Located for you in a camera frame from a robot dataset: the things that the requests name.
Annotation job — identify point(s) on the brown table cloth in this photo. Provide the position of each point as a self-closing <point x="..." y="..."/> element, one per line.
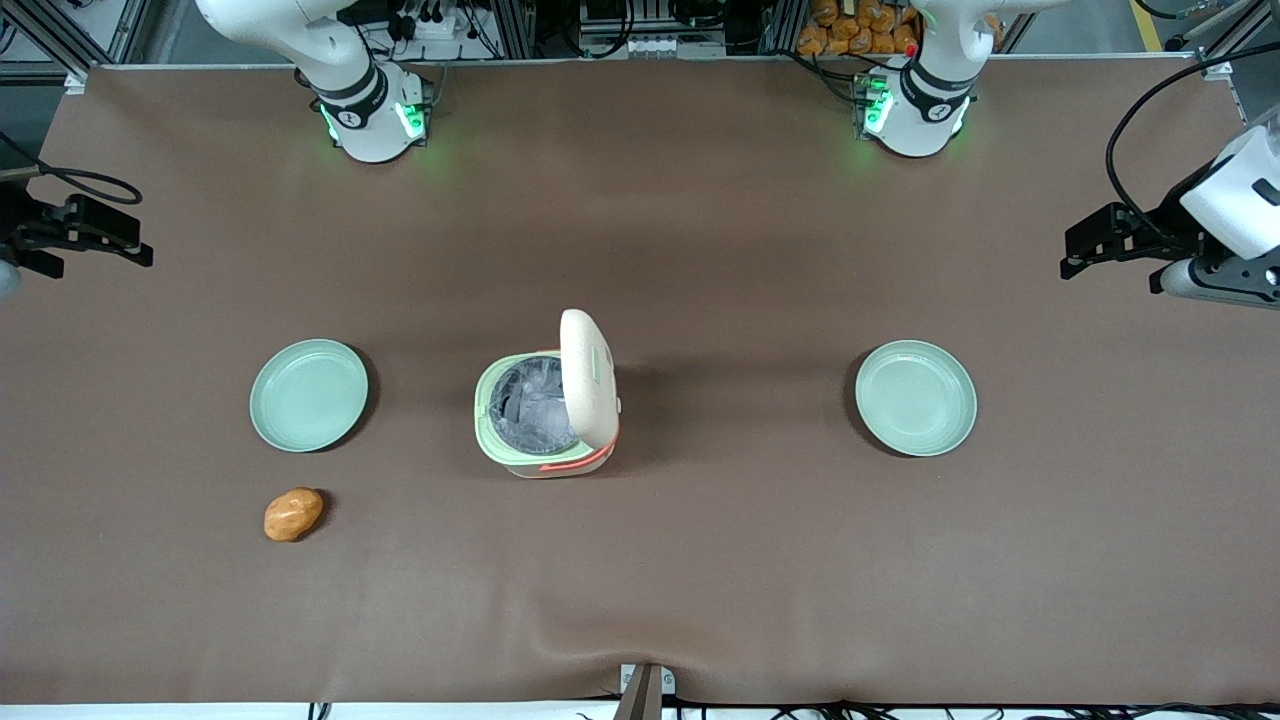
<point x="700" y="570"/>

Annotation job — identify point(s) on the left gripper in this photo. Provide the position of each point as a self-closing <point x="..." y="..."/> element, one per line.
<point x="1168" y="222"/>

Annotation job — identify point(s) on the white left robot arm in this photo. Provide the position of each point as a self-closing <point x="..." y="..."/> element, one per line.
<point x="915" y="115"/>

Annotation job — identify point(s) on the long white socket strip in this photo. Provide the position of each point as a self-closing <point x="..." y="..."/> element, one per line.
<point x="650" y="45"/>

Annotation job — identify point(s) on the bag of orange bread rolls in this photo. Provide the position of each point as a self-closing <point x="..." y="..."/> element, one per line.
<point x="855" y="28"/>

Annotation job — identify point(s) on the orange-brown bread roll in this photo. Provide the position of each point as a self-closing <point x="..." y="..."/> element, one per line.
<point x="292" y="514"/>

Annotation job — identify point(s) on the silver table corner bracket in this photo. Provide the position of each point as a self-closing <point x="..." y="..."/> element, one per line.
<point x="1217" y="69"/>
<point x="76" y="82"/>

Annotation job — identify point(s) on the white power strip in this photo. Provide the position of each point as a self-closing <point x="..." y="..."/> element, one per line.
<point x="435" y="25"/>

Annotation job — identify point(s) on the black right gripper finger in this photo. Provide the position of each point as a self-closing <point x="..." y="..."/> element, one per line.
<point x="105" y="225"/>
<point x="130" y="255"/>

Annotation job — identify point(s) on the pale green round plate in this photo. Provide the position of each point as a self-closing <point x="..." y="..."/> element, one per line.
<point x="915" y="398"/>
<point x="308" y="395"/>

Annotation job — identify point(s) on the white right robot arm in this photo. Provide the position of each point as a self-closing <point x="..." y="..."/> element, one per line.
<point x="360" y="120"/>

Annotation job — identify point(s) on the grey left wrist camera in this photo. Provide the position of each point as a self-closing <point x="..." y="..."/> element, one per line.
<point x="1205" y="284"/>

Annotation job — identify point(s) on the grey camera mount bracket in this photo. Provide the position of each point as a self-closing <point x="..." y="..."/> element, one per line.
<point x="645" y="692"/>

